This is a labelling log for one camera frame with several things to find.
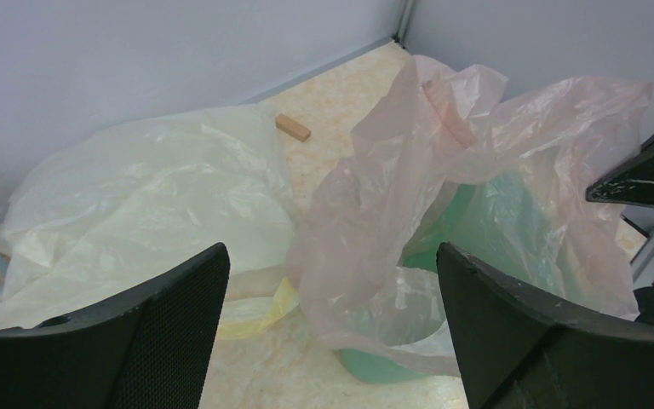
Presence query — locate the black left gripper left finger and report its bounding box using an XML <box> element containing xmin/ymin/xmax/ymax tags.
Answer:
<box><xmin>0</xmin><ymin>243</ymin><xmax>230</xmax><ymax>408</ymax></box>

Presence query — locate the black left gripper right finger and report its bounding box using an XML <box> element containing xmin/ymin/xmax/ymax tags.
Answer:
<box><xmin>444</xmin><ymin>255</ymin><xmax>654</xmax><ymax>408</ymax></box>

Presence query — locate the pink translucent trash bag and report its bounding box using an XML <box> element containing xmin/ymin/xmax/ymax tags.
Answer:
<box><xmin>286</xmin><ymin>55</ymin><xmax>652</xmax><ymax>375</ymax></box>

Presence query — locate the green plastic trash bin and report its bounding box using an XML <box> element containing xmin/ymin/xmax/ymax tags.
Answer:
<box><xmin>340</xmin><ymin>172</ymin><xmax>570</xmax><ymax>383</ymax></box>

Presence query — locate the wooden rectangular block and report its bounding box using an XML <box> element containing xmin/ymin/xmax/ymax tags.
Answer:
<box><xmin>275</xmin><ymin>113</ymin><xmax>312</xmax><ymax>142</ymax></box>

